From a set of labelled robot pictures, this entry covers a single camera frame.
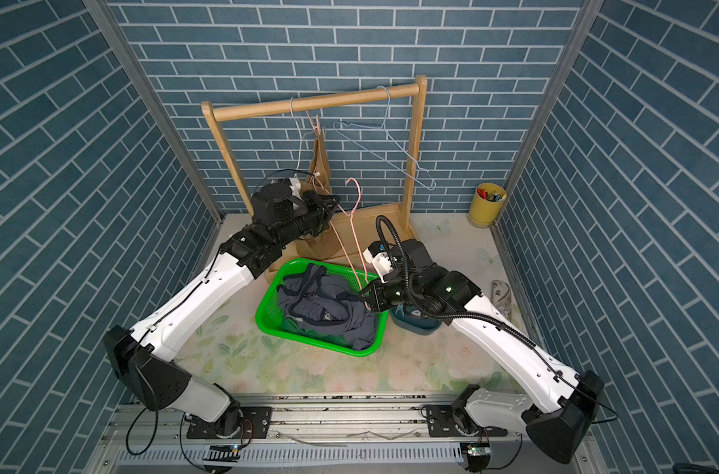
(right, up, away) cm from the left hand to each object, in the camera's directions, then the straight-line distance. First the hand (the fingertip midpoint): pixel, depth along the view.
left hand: (352, 197), depth 69 cm
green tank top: (-19, -35, +17) cm, 43 cm away
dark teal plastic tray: (+17, -35, +19) cm, 43 cm away
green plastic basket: (-26, -32, +18) cm, 45 cm away
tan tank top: (-13, -12, +37) cm, 41 cm away
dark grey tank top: (-10, -28, +16) cm, 34 cm away
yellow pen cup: (+47, +4, +40) cm, 62 cm away
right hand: (+3, -23, 0) cm, 23 cm away
